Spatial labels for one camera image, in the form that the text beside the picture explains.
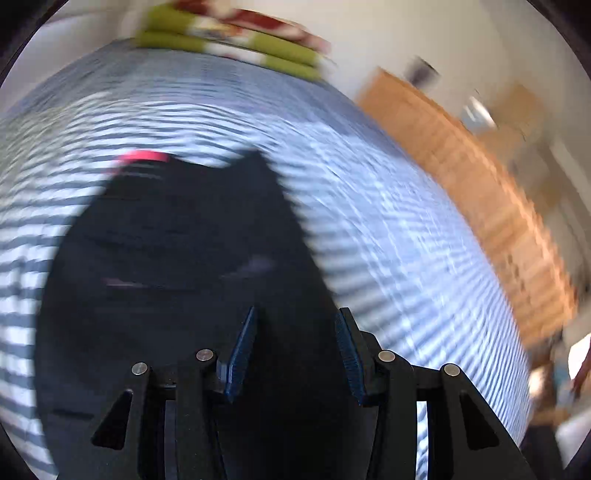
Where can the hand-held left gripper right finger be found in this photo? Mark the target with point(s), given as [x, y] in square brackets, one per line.
[348, 355]

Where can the blue white striped blanket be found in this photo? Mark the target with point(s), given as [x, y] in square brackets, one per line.
[392, 207]

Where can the green floral folded quilt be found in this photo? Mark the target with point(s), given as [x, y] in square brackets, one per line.
[286, 53]

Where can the brown cardboard box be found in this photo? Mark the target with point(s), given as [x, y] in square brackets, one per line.
[517, 108]

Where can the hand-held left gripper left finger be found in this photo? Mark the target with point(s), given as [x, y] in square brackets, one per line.
[242, 355]

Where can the navy blue pants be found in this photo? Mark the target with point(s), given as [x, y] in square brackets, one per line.
[184, 240]

